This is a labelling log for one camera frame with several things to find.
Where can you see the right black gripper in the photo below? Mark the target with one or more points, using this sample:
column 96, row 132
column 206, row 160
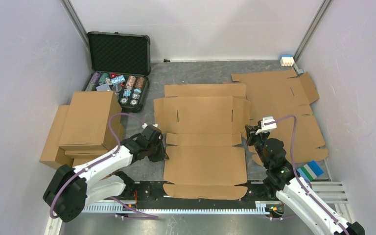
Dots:
column 250, row 133

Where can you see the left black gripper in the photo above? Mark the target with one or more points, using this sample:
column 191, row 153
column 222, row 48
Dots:
column 162, row 155

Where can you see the cardboard box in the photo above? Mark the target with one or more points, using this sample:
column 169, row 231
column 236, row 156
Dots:
column 54, row 156
column 204, row 126
column 86, row 125

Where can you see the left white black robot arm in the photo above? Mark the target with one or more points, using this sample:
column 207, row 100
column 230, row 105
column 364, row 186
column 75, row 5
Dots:
column 71, row 189

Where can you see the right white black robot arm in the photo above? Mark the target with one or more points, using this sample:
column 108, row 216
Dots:
column 284, row 183

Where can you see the stack of flat cardboard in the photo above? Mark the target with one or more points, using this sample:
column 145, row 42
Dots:
column 283, row 93

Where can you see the blue green white card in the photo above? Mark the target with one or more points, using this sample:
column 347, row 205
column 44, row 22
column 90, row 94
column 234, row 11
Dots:
column 310, row 171

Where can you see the black poker chip case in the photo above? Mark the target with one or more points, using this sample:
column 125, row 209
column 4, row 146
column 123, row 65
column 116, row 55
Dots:
column 121, row 63

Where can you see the white blue block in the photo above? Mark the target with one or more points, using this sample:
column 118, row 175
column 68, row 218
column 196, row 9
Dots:
column 287, row 60

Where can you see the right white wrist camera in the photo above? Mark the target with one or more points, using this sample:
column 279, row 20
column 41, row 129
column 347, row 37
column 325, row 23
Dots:
column 267, row 124

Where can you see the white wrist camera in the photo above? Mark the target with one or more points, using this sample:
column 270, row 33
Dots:
column 146, row 125
column 267, row 124

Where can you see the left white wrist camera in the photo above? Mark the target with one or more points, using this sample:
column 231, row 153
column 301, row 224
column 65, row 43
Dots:
column 146, row 125

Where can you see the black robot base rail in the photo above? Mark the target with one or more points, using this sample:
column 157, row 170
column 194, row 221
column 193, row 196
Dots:
column 151, row 195

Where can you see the white toothed cable duct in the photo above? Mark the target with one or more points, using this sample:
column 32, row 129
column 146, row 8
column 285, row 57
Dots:
column 109, row 207

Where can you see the right aluminium corner post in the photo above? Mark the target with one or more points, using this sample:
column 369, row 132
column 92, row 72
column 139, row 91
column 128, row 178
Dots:
column 325, row 4

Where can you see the aluminium corner post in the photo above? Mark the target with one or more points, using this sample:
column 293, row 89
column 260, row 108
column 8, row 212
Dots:
column 68, row 6
column 325, row 4

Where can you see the left aluminium corner post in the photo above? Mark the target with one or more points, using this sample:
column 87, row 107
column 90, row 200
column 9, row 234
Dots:
column 68, row 6

